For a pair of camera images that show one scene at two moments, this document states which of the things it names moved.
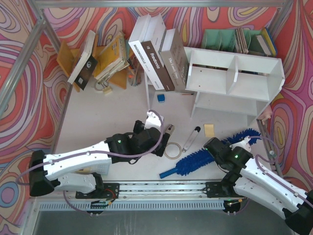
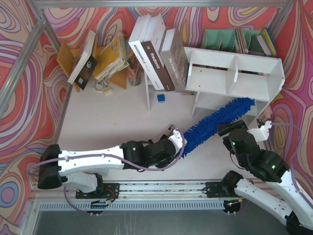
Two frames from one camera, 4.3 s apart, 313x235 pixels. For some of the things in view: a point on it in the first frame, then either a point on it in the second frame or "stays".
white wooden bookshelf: [233, 83] stays
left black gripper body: [164, 141] to [171, 147]
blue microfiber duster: [204, 157] to [208, 127]
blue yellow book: [270, 41] stays
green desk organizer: [229, 40] stays
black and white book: [86, 63] stays
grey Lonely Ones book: [174, 56] stays
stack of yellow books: [113, 58] stays
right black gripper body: [212, 145] to [231, 127]
